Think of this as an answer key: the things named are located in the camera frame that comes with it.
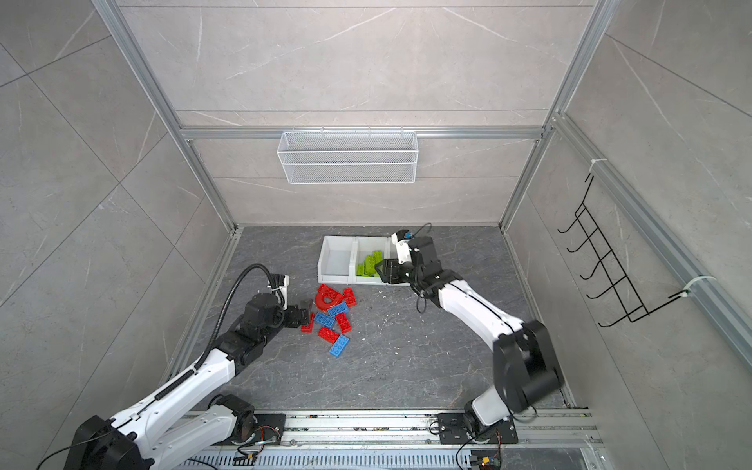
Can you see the white wire mesh basket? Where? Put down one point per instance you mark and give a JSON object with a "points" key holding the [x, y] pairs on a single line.
{"points": [[348, 156]]}

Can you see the blue lego brick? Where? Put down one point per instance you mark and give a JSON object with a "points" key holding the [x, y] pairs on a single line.
{"points": [[339, 346], [338, 309], [325, 320]]}

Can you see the white middle bin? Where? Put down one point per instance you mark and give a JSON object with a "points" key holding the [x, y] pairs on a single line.
{"points": [[364, 246]]}

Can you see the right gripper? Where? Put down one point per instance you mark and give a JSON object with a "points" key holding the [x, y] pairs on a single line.
{"points": [[390, 273]]}

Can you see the red lego brick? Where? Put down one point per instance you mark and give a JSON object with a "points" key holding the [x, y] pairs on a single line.
{"points": [[343, 323], [328, 335], [349, 296], [308, 328]]}

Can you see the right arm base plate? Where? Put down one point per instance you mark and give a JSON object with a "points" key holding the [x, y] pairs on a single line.
{"points": [[459, 428]]}

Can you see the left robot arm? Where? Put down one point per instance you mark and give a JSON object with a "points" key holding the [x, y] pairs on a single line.
{"points": [[99, 443]]}

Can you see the blue lego brick upper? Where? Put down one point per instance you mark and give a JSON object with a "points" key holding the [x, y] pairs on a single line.
{"points": [[338, 309]]}

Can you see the red lego brick top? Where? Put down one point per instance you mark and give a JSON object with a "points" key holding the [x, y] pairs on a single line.
{"points": [[349, 296]]}

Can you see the blue lego brick left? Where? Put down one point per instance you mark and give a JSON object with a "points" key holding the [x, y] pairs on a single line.
{"points": [[325, 320]]}

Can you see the black wire hook rack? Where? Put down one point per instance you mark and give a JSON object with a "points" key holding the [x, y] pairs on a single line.
{"points": [[619, 283]]}

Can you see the blue lego brick lower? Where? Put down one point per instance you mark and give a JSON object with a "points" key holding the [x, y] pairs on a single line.
{"points": [[339, 346]]}

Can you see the white left bin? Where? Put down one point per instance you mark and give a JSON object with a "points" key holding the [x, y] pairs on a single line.
{"points": [[335, 264]]}

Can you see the aluminium rail front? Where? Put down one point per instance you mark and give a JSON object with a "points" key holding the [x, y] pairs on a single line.
{"points": [[361, 429]]}

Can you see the white bin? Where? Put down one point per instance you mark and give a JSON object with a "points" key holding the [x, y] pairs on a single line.
{"points": [[364, 246], [335, 264]]}

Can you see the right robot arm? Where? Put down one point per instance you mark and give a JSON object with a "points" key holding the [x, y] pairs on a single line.
{"points": [[525, 366]]}

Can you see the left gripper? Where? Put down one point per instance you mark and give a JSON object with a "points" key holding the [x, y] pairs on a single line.
{"points": [[296, 320]]}

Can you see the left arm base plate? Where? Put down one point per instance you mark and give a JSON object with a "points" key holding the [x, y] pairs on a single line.
{"points": [[260, 429]]}

